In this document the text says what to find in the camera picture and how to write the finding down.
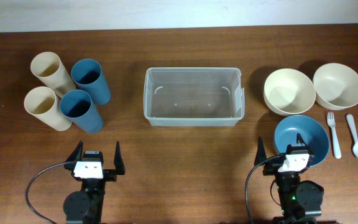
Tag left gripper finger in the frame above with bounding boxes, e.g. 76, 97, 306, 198
66, 141, 83, 162
114, 141, 126, 175

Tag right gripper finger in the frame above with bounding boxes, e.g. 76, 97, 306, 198
296, 133, 309, 149
254, 136, 267, 166

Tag blue bowl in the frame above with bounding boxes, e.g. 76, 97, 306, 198
273, 115, 330, 167

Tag cream bowl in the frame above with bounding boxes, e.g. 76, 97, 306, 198
264, 68, 316, 116
313, 63, 358, 110

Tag blue cup back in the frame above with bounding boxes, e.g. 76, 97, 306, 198
71, 58, 111, 105

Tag blue cup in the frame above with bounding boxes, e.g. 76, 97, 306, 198
60, 90, 104, 134
71, 58, 111, 105

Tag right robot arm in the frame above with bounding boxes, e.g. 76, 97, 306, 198
254, 133, 324, 224

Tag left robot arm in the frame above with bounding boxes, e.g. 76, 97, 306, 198
63, 141, 126, 224

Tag clear plastic container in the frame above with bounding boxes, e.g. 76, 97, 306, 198
144, 67, 246, 126

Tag white plastic fork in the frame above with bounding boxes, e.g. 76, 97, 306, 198
327, 111, 342, 159

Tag blue cup front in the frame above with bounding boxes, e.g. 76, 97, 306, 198
60, 90, 104, 134

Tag white plastic spoon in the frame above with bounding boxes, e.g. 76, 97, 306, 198
346, 114, 358, 158

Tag cream cup front left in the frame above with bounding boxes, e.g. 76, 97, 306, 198
24, 86, 72, 131

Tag cream cup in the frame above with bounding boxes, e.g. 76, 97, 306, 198
30, 52, 76, 98
24, 86, 72, 131

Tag cream cup back left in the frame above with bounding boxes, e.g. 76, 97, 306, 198
30, 52, 76, 98

